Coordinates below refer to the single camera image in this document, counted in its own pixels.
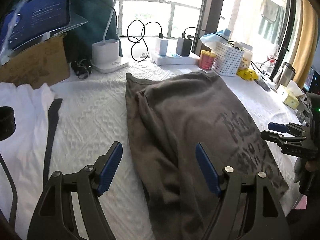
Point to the yellow snack bag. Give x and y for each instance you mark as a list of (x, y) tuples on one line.
[(247, 74)]

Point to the computer monitor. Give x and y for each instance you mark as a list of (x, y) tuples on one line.
[(309, 80)]

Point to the white perforated plastic basket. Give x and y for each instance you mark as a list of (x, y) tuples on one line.
[(227, 60)]

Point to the red can yellow lid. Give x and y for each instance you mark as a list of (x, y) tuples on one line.
[(206, 59)]

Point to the white desk lamp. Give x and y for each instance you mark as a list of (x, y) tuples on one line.
[(105, 54)]

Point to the black charger block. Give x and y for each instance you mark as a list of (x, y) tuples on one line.
[(184, 45)]

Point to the dark grey t-shirt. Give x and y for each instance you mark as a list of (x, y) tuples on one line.
[(165, 121)]

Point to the brown cardboard box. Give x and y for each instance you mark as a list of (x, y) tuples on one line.
[(42, 63)]

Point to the white folded garment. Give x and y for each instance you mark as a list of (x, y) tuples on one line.
[(23, 152)]

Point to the clear water bottle red label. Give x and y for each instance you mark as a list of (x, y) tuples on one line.
[(270, 66)]

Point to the white power strip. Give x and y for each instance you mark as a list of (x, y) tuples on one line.
[(175, 59)]

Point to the dark teal curtain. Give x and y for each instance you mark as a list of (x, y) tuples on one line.
[(78, 42)]

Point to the yellow tissue box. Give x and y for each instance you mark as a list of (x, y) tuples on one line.
[(291, 93)]

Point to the black clip bundle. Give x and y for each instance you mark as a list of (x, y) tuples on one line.
[(82, 69)]

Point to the blue face mask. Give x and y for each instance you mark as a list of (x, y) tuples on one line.
[(212, 39)]

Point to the yellow curtain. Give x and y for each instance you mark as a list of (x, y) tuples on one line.
[(307, 43)]

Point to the white charger block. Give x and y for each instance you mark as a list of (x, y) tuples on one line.
[(162, 45)]

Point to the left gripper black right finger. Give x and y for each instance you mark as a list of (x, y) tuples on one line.
[(248, 206)]

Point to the stainless steel tumbler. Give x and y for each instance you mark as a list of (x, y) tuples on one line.
[(287, 74)]

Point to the clear jar of snacks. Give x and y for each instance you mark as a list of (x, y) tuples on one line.
[(247, 56)]

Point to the tablet with dark screen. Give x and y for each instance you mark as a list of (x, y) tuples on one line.
[(37, 17)]

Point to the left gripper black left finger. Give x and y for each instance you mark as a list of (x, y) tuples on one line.
[(54, 218)]

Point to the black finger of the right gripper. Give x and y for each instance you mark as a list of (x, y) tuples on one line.
[(276, 138), (290, 128)]

